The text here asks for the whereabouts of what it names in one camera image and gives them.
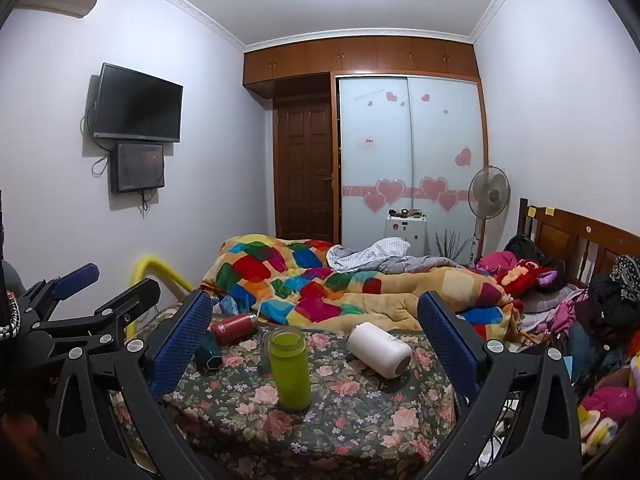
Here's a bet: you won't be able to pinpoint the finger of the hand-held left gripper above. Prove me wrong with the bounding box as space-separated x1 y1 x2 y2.
17 262 101 331
30 277 162 356

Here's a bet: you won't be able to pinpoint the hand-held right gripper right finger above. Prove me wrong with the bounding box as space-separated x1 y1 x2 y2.
415 291 585 480

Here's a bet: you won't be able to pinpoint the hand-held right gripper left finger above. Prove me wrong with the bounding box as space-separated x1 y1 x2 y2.
45 290 221 480

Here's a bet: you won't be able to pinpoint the white cup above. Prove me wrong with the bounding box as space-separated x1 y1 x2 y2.
346 322 413 378

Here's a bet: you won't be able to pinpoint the dark green cup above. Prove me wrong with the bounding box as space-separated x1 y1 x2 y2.
195 330 222 373

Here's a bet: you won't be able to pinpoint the clear glass cup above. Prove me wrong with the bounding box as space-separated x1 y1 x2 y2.
259 329 281 377

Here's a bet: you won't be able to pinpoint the yellow curved tube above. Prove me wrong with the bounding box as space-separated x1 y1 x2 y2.
125 256 194 341

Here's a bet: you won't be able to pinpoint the red thermos bottle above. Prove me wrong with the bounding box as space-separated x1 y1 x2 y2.
210 312 259 346

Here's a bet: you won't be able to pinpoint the pink cloth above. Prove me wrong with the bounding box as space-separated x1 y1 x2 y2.
475 251 519 277

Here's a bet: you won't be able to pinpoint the dark spiky plant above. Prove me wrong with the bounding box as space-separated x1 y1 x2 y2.
434 230 473 264

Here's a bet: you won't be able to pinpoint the red plush toy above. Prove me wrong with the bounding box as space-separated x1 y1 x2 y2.
495 259 559 297

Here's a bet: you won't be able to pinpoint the striped grey bed sheet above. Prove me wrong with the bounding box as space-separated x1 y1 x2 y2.
327 237 466 275

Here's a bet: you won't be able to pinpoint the green plastic bottle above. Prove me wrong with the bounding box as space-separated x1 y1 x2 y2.
268 327 313 411

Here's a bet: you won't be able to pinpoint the black bag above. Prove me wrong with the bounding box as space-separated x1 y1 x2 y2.
504 235 540 262

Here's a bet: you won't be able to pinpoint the small white cabinet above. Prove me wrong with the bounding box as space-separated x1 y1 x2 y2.
384 211 430 257

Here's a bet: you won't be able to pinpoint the pile of mixed clothes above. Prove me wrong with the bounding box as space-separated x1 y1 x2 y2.
520 282 640 391

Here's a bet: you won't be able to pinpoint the floral tablecloth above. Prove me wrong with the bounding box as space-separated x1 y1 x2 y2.
110 324 458 467

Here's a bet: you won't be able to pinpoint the small black monitor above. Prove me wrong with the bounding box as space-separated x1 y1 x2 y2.
111 142 166 194

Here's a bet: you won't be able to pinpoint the colourful patchwork blanket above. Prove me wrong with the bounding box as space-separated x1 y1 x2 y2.
200 234 523 342

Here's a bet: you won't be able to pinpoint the standing electric fan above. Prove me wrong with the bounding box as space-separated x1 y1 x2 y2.
467 166 511 267

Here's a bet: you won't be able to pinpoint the wooden bed headboard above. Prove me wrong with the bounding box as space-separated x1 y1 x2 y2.
517 197 640 292

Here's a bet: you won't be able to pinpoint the pink plush toy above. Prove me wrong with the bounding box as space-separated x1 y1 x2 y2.
581 385 639 424

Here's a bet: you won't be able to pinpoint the black patterned clothing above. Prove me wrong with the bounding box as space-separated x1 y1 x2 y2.
587 255 640 337

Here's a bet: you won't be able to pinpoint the sliding wardrobe with heart stickers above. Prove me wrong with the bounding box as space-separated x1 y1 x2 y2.
334 73 489 267

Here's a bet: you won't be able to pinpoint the brown wooden door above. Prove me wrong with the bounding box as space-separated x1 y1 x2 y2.
272 97 335 244

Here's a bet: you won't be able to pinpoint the white air conditioner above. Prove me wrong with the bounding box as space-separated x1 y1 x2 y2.
15 0 98 20

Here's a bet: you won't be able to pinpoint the wooden overhead cabinets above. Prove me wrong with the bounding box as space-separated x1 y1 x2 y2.
243 36 482 102

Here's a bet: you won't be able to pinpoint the black wall television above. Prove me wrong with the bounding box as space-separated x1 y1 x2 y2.
92 62 183 144

